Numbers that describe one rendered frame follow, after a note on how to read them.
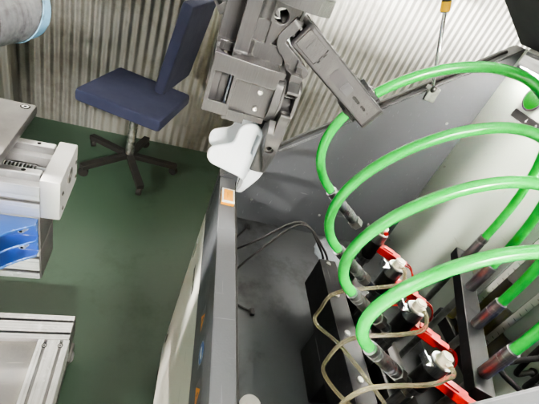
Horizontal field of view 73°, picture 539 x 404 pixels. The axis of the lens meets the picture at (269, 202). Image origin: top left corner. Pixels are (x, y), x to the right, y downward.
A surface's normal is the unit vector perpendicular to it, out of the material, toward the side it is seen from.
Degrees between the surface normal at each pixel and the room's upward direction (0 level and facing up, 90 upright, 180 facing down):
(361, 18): 90
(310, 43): 90
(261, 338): 0
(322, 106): 90
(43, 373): 0
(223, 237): 0
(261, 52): 90
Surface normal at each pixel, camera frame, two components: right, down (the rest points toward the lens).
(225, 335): 0.33, -0.76
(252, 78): 0.08, 0.61
